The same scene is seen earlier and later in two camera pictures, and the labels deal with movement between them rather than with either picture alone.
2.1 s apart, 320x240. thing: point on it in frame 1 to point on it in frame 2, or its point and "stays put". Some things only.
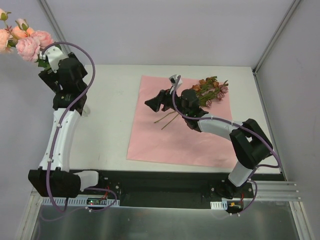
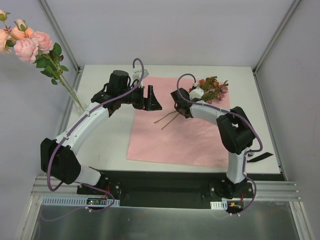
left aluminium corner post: x=54 y=21 stays put
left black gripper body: x=46 y=75 to x=144 y=97
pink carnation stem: x=29 y=48 stays put
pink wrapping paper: x=165 y=136 stays put
